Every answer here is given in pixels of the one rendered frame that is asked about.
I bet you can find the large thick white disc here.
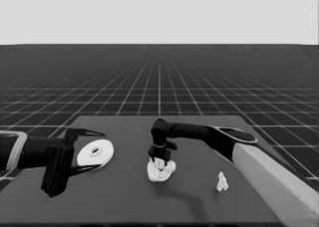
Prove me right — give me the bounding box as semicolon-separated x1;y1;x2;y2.
77;138;115;167

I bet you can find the large white toothed gear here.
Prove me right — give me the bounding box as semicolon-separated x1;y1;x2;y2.
147;169;161;183

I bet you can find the white round carrier with pins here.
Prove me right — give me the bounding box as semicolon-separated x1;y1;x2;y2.
147;158;177;183

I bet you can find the small white T-shaped piece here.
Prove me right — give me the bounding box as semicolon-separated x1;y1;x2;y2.
216;170;230;193

